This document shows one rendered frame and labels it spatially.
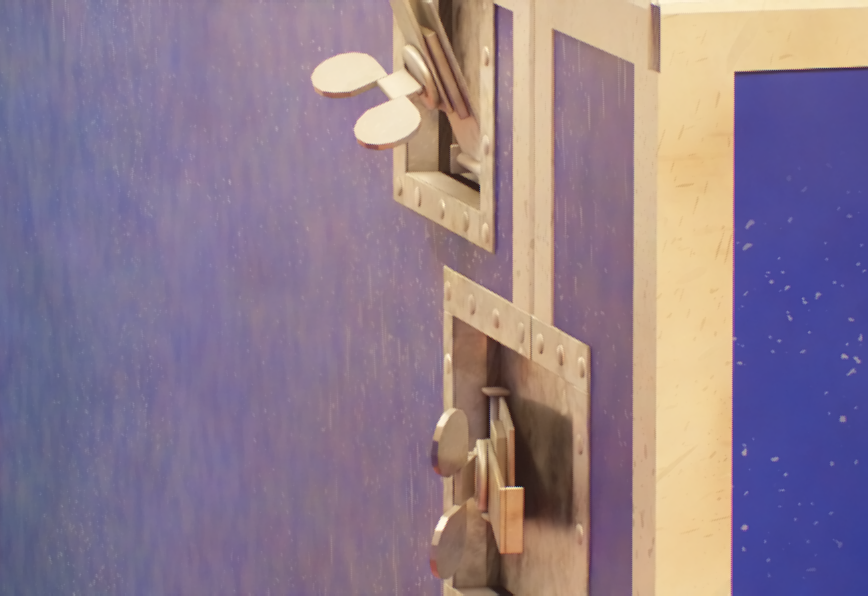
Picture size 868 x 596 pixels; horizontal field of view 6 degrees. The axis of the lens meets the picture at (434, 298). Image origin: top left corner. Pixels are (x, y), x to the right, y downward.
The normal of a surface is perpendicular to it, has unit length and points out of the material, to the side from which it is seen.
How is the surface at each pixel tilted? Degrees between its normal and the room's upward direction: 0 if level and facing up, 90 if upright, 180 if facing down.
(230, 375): 90
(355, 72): 29
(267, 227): 90
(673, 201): 90
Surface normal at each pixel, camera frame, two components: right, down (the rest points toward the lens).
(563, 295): -0.96, 0.04
